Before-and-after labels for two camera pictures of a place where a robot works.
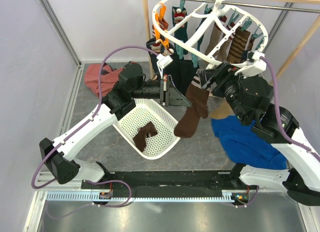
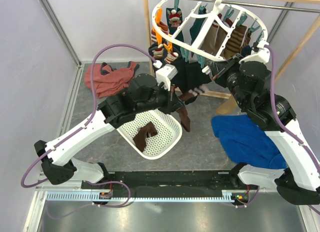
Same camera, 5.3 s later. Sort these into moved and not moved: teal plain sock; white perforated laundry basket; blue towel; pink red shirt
Moved: teal plain sock
Not moved: pink red shirt; white perforated laundry basket; blue towel
